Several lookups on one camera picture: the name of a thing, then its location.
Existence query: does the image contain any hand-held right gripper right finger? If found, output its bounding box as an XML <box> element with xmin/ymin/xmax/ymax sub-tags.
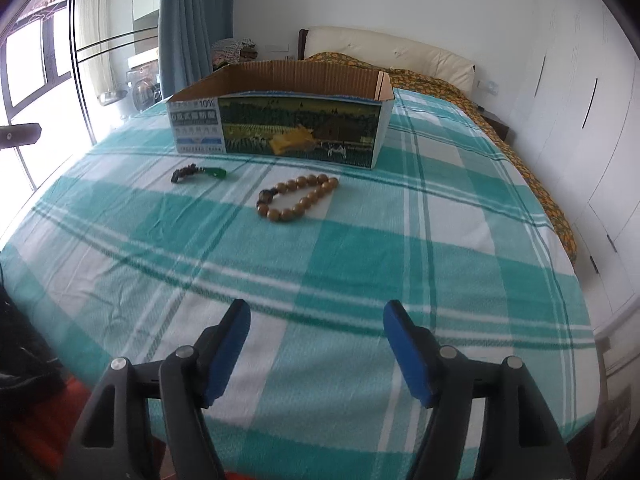
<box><xmin>383</xmin><ymin>300</ymin><xmax>576</xmax><ymax>480</ymax></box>

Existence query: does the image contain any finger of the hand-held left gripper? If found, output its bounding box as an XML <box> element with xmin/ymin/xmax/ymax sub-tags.
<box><xmin>0</xmin><ymin>122</ymin><xmax>41</xmax><ymax>151</ymax></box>

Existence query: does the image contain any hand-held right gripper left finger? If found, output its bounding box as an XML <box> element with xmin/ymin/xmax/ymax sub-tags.
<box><xmin>65</xmin><ymin>299</ymin><xmax>252</xmax><ymax>480</ymax></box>

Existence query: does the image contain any brown wooden bead bracelet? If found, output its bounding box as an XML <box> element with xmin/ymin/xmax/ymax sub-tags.
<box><xmin>256</xmin><ymin>173</ymin><xmax>340</xmax><ymax>222</ymax></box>

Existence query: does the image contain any dark bead string green pendant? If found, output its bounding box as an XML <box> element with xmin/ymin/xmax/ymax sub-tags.
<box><xmin>171</xmin><ymin>162</ymin><xmax>227</xmax><ymax>184</ymax></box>

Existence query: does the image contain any printed cardboard box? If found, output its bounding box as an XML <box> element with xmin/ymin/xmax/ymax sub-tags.
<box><xmin>166</xmin><ymin>60</ymin><xmax>397</xmax><ymax>168</ymax></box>

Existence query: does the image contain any white sheer curtain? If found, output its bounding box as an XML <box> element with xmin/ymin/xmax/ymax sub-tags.
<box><xmin>75</xmin><ymin>0</ymin><xmax>109</xmax><ymax>106</ymax></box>

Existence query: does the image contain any silver washing machine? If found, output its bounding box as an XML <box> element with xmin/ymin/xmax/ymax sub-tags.
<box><xmin>126</xmin><ymin>65</ymin><xmax>163</xmax><ymax>113</ymax></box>

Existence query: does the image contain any blue curtain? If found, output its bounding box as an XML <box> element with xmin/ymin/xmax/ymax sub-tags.
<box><xmin>158</xmin><ymin>0</ymin><xmax>236</xmax><ymax>106</ymax></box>

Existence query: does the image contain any pile of folded clothes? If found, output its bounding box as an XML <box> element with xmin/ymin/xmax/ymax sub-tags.
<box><xmin>211</xmin><ymin>37</ymin><xmax>258</xmax><ymax>68</ymax></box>

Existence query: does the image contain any dark wooden nightstand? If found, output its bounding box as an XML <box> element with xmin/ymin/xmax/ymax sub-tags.
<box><xmin>480</xmin><ymin>110</ymin><xmax>511</xmax><ymax>143</ymax></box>

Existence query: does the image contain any white wardrobe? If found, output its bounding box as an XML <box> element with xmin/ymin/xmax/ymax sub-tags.
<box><xmin>515</xmin><ymin>0</ymin><xmax>640</xmax><ymax>341</ymax></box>

